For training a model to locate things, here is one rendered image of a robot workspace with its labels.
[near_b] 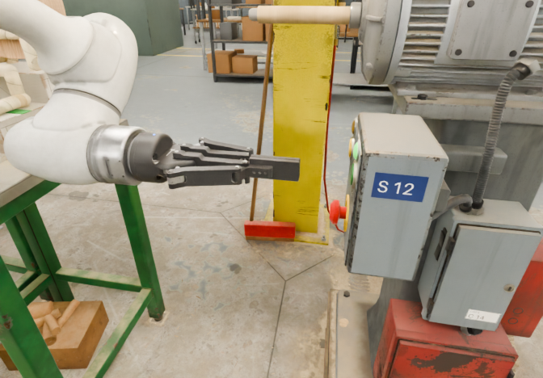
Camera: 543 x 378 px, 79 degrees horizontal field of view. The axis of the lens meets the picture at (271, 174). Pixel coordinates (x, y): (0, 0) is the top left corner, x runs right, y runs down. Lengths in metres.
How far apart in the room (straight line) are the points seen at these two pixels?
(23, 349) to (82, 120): 0.64
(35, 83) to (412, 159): 0.97
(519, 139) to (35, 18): 0.78
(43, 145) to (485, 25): 0.66
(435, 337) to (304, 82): 1.18
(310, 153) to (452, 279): 1.15
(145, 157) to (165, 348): 1.20
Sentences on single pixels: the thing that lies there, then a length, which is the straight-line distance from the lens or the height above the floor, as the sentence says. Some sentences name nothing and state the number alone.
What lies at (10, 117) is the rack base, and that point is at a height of 1.02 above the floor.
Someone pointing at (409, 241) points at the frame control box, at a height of 0.99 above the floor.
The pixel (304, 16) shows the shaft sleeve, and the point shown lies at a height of 1.25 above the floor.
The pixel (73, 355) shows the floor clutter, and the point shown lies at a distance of 1.61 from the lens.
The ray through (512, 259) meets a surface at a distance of 0.76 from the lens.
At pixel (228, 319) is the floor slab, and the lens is 1.63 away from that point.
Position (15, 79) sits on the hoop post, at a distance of 1.09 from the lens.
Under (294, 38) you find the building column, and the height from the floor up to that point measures 1.11.
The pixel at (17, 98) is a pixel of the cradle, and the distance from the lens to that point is 1.08.
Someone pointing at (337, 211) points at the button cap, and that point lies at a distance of 0.53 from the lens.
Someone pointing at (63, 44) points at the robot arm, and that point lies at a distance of 0.58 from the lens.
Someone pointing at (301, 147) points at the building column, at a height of 0.58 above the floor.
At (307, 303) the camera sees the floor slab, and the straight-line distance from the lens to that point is 1.69.
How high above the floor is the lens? 1.28
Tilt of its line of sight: 28 degrees down
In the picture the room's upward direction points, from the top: straight up
